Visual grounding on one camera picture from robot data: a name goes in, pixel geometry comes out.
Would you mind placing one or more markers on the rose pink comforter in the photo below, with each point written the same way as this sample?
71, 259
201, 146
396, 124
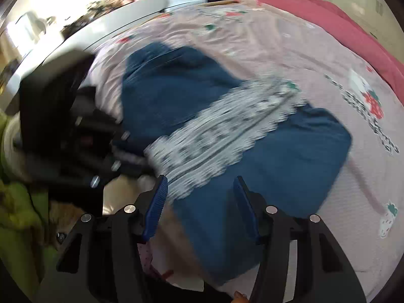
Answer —
315, 9

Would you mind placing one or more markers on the white desk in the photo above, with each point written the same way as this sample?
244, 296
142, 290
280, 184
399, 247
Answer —
110, 23

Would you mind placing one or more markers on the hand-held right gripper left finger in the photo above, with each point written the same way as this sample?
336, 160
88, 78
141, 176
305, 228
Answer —
156, 208

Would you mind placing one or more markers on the pink dotted cloth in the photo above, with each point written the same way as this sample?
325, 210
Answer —
145, 257

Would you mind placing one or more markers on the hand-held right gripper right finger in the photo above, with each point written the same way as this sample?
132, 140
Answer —
246, 211

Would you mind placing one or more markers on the pink strawberry print quilt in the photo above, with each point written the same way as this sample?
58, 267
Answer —
315, 69

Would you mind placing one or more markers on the blue denim skirt lace hem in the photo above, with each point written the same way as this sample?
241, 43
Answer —
284, 170

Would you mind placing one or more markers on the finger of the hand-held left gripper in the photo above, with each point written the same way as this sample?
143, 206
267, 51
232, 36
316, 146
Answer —
126, 167
110, 131

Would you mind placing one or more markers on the clutter of desk items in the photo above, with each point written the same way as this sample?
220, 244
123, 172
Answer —
120, 0

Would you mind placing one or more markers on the green cloth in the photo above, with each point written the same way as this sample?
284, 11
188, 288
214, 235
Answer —
19, 210

